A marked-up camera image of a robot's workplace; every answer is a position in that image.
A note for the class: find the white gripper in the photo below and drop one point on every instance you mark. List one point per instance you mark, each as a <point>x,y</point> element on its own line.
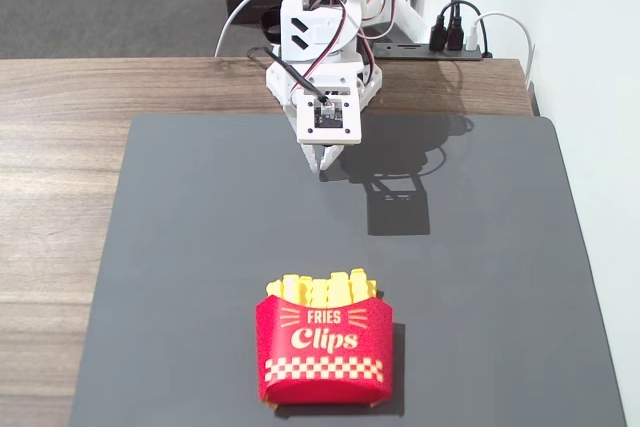
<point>315,156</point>

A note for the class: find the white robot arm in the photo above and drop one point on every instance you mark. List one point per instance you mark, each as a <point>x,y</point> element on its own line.
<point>294,7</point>

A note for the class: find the yellow fry clip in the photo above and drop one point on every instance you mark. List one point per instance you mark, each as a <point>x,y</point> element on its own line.
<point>320,293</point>
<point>338,288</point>
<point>296,288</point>
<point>275,288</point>
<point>361,284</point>

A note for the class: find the black usb hub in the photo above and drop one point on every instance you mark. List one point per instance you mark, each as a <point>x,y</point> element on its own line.
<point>400,52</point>

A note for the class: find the grey table mat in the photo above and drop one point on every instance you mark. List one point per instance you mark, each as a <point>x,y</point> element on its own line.
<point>200,247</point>

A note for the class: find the red fries clips box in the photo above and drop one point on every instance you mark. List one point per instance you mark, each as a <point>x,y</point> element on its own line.
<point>325,372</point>

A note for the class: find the white gripper camera module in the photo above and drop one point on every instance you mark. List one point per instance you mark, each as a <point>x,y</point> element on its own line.
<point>307,119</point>

